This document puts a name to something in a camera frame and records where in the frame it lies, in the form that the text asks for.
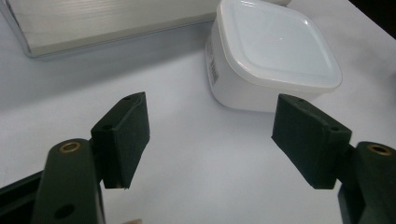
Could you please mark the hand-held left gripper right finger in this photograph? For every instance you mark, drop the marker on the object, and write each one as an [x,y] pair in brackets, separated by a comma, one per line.
[314,143]

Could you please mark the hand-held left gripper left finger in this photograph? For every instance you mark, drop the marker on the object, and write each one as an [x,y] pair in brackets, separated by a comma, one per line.
[120,140]

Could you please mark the white plastic container with lid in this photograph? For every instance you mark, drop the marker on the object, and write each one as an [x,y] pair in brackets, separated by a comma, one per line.
[264,59]

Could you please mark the silver metal tray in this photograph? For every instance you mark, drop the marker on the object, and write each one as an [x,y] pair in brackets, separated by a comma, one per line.
[102,21]

